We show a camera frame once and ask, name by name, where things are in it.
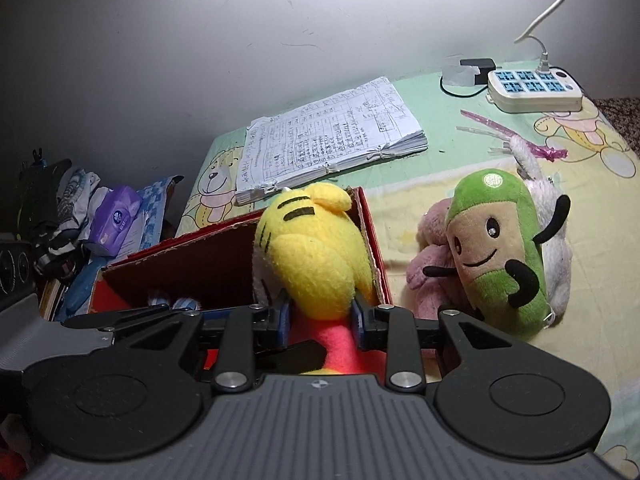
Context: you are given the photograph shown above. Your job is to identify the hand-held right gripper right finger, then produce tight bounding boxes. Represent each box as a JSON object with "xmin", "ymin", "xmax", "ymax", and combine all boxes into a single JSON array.
[{"xmin": 351, "ymin": 299, "xmax": 527, "ymax": 392}]

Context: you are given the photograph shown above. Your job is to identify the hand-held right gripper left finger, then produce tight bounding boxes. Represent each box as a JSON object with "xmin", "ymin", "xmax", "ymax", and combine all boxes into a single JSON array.
[{"xmin": 114, "ymin": 304, "xmax": 327, "ymax": 394}]

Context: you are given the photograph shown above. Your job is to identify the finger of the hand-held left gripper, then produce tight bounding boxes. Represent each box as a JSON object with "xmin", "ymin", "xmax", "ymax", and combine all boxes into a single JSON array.
[{"xmin": 62, "ymin": 307, "xmax": 187, "ymax": 334}]

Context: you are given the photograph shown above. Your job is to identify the yellow tiger plush toy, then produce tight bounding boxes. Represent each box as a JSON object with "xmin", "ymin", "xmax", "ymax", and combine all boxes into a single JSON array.
[{"xmin": 251, "ymin": 182, "xmax": 387, "ymax": 377}]

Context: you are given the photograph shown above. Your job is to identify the red cardboard box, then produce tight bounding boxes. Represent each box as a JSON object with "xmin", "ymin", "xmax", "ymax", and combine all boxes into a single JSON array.
[{"xmin": 87, "ymin": 186, "xmax": 394, "ymax": 376}]

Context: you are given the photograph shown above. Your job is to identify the green plush toy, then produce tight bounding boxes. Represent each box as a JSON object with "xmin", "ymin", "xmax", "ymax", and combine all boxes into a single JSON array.
[{"xmin": 422, "ymin": 170, "xmax": 572, "ymax": 342}]

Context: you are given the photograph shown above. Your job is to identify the white rabbit plush toy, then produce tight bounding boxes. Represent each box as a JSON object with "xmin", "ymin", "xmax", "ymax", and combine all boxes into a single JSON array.
[{"xmin": 509, "ymin": 137, "xmax": 574, "ymax": 329}]

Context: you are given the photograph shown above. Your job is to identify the black speaker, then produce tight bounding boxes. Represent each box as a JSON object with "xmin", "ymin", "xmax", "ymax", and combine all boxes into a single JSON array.
[{"xmin": 0, "ymin": 232, "xmax": 37, "ymax": 312}]

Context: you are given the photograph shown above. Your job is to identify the pink plush toy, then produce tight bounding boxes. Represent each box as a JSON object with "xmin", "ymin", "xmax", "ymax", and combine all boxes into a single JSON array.
[{"xmin": 405, "ymin": 198, "xmax": 482, "ymax": 322}]

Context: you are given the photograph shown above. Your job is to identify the purple tissue pack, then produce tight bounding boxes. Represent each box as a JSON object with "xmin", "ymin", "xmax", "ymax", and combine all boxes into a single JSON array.
[{"xmin": 84, "ymin": 185, "xmax": 144, "ymax": 257}]

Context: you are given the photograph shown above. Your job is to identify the pile of dark clothes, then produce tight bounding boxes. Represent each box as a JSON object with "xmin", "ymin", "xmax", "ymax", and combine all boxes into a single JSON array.
[{"xmin": 16, "ymin": 149, "xmax": 102, "ymax": 282}]

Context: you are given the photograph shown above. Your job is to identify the printed paper sheets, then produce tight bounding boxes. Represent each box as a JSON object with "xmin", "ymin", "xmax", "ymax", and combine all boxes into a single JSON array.
[{"xmin": 233, "ymin": 76, "xmax": 429, "ymax": 206}]

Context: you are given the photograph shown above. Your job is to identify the pink plastic ribbon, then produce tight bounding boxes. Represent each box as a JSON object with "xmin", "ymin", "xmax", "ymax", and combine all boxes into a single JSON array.
[{"xmin": 459, "ymin": 108, "xmax": 569, "ymax": 162}]

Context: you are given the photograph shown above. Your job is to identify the black power adapter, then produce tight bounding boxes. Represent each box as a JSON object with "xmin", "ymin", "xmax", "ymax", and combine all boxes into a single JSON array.
[{"xmin": 442, "ymin": 62, "xmax": 482, "ymax": 87}]

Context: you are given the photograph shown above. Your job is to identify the black plug adapter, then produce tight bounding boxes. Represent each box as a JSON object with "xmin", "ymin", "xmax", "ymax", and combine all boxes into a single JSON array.
[{"xmin": 459, "ymin": 58, "xmax": 497, "ymax": 79}]

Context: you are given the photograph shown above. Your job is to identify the white power cable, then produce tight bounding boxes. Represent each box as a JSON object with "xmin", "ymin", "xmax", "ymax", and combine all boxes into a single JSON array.
[{"xmin": 514, "ymin": 0, "xmax": 587, "ymax": 74}]

